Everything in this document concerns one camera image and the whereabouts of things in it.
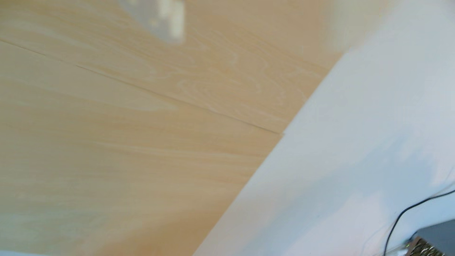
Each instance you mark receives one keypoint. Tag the grey device with circuit board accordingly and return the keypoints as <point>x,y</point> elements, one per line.
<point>437,238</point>

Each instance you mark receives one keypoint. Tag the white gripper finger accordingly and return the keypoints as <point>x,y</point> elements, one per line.
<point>355,21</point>
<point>160,17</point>

